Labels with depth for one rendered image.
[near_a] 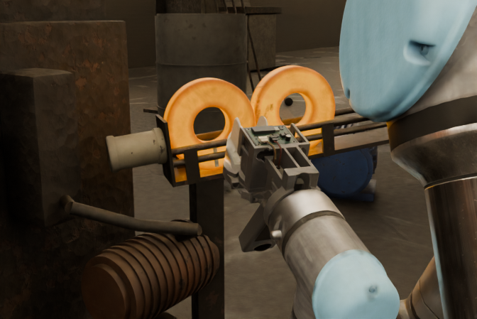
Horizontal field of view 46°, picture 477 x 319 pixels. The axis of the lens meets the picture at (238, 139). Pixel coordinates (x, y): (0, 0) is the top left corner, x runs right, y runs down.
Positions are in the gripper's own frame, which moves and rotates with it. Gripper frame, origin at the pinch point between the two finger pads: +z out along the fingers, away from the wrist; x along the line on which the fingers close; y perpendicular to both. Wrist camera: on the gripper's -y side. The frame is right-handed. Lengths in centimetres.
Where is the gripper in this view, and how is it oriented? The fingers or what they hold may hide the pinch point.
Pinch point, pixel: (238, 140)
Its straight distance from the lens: 78.4
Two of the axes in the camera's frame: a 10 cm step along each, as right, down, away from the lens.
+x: -9.4, 0.7, -3.2
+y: 1.0, -8.6, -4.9
